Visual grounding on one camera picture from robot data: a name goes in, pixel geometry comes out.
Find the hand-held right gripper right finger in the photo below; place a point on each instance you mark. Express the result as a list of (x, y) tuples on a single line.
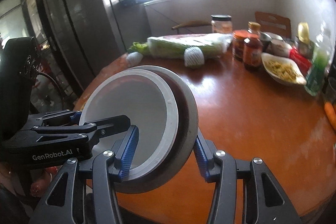
[(200, 158)]

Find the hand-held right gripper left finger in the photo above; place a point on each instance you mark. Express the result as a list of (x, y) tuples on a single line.
[(128, 153)]

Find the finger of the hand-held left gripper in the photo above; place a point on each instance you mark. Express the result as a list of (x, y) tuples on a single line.
[(74, 116), (110, 125)]

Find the large stainless steel bowl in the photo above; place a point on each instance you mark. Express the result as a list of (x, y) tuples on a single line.
[(191, 119)]

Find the red paper noodle bowl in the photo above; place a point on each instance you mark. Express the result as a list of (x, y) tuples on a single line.
[(173, 108)]

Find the fruit in white foam net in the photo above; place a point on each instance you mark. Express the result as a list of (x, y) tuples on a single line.
[(134, 57), (193, 56)]

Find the green lettuce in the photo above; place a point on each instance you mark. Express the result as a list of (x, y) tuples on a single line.
[(137, 47)]

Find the dark grey refrigerator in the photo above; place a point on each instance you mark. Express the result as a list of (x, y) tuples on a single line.
[(73, 16)]

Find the wrapped napa cabbage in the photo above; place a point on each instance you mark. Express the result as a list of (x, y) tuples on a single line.
[(183, 45)]

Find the dark sauce jar orange label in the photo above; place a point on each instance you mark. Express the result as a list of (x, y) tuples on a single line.
[(252, 53)]

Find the white dish of food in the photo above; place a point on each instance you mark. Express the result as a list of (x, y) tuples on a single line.
[(282, 70)]

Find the red chili sauce jar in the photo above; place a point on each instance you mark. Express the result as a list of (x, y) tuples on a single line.
[(239, 44)]

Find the wooden chair with curved back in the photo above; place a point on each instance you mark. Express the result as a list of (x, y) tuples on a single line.
[(193, 24)]

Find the clear jar with black lid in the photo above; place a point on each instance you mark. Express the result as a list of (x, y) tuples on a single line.
[(221, 24)]

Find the white ceramic bowl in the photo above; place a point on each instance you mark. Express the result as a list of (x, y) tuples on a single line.
[(281, 48)]

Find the small stainless steel bowl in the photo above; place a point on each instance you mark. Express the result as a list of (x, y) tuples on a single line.
[(266, 39)]

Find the orange carrot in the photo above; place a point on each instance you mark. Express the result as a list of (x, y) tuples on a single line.
[(330, 113)]

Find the red tissue box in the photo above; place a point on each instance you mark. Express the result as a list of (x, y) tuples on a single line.
[(300, 60)]

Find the bottle with orange cap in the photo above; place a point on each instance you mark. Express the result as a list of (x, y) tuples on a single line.
[(254, 27)]

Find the clear bottle with green liquid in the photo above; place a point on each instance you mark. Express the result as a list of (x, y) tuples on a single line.
[(319, 66)]

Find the steel bowl holding yellow cup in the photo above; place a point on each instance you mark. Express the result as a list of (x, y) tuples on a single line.
[(304, 47)]

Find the wooden chair with panel back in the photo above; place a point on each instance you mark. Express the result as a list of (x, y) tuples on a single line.
[(273, 22)]

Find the yellow plastic cup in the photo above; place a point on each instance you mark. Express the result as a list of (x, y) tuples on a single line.
[(304, 31)]

